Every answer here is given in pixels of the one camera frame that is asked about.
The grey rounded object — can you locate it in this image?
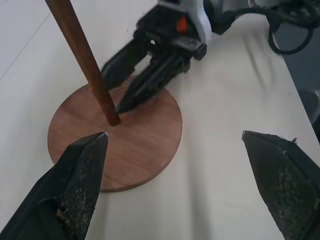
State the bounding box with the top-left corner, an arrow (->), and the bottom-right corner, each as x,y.
298,89 -> 320,126

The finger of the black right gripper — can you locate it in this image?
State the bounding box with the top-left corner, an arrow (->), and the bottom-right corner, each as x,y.
114,48 -> 193,114
100,39 -> 151,89

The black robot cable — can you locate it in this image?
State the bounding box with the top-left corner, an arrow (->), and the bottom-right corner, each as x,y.
224,0 -> 320,55

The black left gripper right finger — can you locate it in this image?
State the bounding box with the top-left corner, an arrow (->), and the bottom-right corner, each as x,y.
241,130 -> 320,240

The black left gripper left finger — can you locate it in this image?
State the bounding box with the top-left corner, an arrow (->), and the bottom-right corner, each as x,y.
0,131 -> 109,240

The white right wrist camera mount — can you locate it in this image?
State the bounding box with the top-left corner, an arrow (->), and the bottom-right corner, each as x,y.
157,0 -> 214,43

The round wooden base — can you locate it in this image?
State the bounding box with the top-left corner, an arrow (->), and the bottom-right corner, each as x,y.
47,83 -> 184,193

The brown wooden pole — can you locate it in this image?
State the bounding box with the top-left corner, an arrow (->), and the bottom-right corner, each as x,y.
44,0 -> 122,127

